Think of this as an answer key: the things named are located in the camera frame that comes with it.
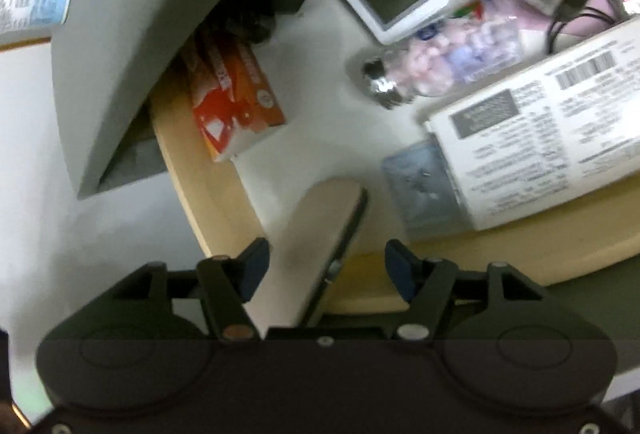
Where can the white printed box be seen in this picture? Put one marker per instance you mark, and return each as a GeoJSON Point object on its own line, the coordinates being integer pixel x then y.
{"type": "Point", "coordinates": [545, 134]}

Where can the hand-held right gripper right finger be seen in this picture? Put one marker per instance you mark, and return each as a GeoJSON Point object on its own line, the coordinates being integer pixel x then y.
{"type": "Point", "coordinates": [399, 268]}

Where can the blue grey blister pack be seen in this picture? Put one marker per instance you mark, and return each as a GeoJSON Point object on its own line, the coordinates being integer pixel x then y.
{"type": "Point", "coordinates": [422, 191]}

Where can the orange white carton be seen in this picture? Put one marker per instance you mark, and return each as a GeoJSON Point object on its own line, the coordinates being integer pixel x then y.
{"type": "Point", "coordinates": [235, 109]}

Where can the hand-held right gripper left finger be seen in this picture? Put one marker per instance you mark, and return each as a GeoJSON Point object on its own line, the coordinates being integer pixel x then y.
{"type": "Point", "coordinates": [256, 260]}

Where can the grey desk panel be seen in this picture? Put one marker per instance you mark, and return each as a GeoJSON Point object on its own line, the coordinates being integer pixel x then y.
{"type": "Point", "coordinates": [135, 14]}

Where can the white can blue label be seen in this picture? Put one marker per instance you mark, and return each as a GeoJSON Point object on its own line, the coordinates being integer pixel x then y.
{"type": "Point", "coordinates": [32, 5]}

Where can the clear bottle of pink candies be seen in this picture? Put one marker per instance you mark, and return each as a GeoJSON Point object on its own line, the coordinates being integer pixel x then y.
{"type": "Point", "coordinates": [440, 56]}

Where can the beige case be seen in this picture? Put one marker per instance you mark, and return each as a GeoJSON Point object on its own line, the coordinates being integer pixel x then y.
{"type": "Point", "coordinates": [322, 226]}

